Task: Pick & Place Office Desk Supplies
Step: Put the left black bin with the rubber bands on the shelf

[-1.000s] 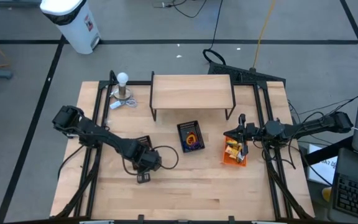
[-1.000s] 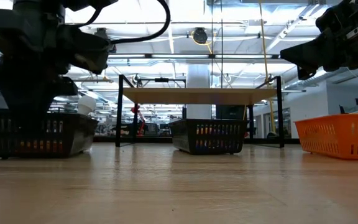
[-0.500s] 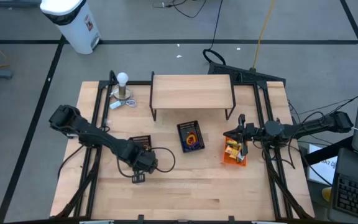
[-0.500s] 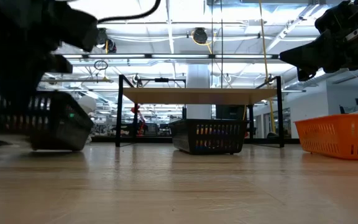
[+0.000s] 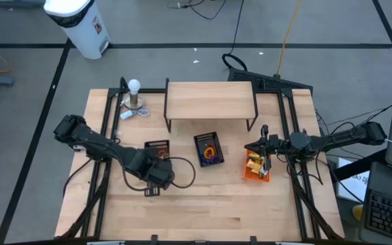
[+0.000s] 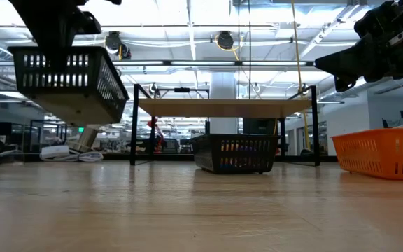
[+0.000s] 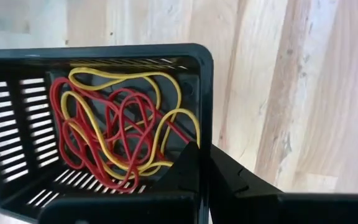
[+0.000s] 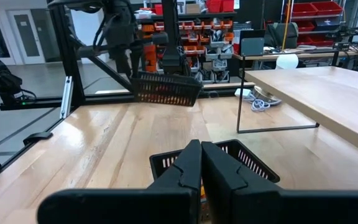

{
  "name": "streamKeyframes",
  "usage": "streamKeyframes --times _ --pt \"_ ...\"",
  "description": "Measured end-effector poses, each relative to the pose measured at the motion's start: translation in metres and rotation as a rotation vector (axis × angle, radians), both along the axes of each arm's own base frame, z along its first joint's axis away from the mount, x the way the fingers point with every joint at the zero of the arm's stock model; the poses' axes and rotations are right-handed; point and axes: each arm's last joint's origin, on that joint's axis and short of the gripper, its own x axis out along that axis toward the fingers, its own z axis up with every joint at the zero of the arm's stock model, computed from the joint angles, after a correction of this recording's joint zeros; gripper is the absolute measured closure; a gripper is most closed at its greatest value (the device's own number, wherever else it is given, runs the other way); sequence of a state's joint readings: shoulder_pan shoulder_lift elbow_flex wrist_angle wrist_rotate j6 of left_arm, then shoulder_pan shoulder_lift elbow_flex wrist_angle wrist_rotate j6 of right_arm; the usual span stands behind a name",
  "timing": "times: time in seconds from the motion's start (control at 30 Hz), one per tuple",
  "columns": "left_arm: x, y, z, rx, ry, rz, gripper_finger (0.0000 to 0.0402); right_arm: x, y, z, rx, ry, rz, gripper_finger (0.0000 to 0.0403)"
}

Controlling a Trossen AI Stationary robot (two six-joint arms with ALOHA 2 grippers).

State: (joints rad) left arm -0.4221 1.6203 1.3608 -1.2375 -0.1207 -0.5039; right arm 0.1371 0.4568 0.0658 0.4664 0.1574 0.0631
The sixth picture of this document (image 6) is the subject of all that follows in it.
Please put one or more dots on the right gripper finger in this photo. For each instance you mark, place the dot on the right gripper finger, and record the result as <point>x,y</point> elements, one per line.
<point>348,70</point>
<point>348,54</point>

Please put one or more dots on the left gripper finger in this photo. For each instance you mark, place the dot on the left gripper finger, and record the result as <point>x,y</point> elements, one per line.
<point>37,28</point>
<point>63,31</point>

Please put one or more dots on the black plastic mesh basket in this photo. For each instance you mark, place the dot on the black plastic mesh basket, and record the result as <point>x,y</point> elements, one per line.
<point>250,136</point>
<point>82,91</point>

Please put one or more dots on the orange plastic mesh basket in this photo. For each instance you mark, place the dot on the orange plastic mesh basket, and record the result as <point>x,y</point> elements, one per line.
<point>373,150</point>

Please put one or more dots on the long ceiling light track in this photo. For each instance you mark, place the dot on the long ceiling light track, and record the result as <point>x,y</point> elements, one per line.
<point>187,63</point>

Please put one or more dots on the black background monitor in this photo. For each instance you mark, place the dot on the black background monitor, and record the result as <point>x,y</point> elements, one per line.
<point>259,126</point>

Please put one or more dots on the red background machine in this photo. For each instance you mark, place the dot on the red background machine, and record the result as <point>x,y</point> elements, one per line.
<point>152,123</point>

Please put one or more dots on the white building column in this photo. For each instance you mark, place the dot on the white building column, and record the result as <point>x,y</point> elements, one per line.
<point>224,87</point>

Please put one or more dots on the wooden shelf riser black legs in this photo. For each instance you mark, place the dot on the wooden shelf riser black legs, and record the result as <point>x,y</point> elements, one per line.
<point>222,108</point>

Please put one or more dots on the silver ceiling duct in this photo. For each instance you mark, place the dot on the silver ceiling duct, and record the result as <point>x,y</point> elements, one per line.
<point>331,96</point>

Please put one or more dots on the black rig frame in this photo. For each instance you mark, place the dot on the black rig frame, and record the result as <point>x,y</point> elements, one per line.
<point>117,156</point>

